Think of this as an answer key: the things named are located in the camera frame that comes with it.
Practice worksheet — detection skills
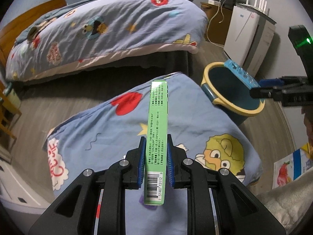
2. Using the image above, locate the blue blister pill pack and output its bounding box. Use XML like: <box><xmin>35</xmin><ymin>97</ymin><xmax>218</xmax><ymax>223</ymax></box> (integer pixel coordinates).
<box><xmin>224</xmin><ymin>60</ymin><xmax>260</xmax><ymax>89</ymax></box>

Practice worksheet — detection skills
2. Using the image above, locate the white air purifier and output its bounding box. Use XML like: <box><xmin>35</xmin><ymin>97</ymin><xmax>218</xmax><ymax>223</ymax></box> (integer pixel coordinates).
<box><xmin>223</xmin><ymin>3</ymin><xmax>276</xmax><ymax>77</ymax></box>

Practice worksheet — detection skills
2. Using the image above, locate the Coltalin medicine box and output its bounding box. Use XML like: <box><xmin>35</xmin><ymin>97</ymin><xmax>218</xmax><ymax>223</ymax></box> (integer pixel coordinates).
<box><xmin>144</xmin><ymin>80</ymin><xmax>168</xmax><ymax>206</ymax></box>

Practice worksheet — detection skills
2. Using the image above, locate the yellow teal trash bin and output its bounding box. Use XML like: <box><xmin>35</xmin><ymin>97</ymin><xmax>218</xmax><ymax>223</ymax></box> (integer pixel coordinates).
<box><xmin>201</xmin><ymin>62</ymin><xmax>265</xmax><ymax>126</ymax></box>

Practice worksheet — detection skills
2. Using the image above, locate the small white green bin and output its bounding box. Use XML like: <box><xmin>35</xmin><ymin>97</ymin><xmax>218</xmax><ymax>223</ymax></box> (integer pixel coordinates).
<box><xmin>3</xmin><ymin>83</ymin><xmax>21</xmax><ymax>108</ymax></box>

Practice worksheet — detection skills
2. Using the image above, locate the wooden nightstand right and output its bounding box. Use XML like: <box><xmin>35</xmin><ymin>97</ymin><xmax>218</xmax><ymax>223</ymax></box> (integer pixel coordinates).
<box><xmin>201</xmin><ymin>2</ymin><xmax>232</xmax><ymax>45</ymax></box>

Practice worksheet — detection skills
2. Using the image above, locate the wooden headboard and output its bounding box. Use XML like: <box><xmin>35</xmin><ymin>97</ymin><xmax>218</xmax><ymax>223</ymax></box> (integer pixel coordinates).
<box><xmin>0</xmin><ymin>0</ymin><xmax>66</xmax><ymax>67</ymax></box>

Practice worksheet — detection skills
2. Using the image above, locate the white router with antennas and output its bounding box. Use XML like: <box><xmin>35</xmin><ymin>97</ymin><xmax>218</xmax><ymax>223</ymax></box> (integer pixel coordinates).
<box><xmin>245</xmin><ymin>0</ymin><xmax>267</xmax><ymax>14</ymax></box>

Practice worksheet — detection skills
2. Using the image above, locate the strawberry printed carton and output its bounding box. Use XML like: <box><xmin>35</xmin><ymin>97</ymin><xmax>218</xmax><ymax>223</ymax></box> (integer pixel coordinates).
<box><xmin>272</xmin><ymin>143</ymin><xmax>312</xmax><ymax>189</ymax></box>

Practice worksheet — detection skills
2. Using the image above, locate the large bed cartoon duvet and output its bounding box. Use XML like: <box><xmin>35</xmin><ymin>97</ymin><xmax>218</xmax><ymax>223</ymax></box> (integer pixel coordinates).
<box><xmin>5</xmin><ymin>0</ymin><xmax>207</xmax><ymax>82</ymax></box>

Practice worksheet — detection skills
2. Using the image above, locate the wooden side table left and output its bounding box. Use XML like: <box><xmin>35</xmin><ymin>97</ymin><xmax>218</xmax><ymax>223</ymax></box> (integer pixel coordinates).
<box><xmin>1</xmin><ymin>81</ymin><xmax>22</xmax><ymax>150</ymax></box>

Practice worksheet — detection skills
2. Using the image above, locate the white cable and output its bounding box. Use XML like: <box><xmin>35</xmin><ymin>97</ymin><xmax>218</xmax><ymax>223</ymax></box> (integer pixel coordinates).
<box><xmin>206</xmin><ymin>0</ymin><xmax>232</xmax><ymax>46</ymax></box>

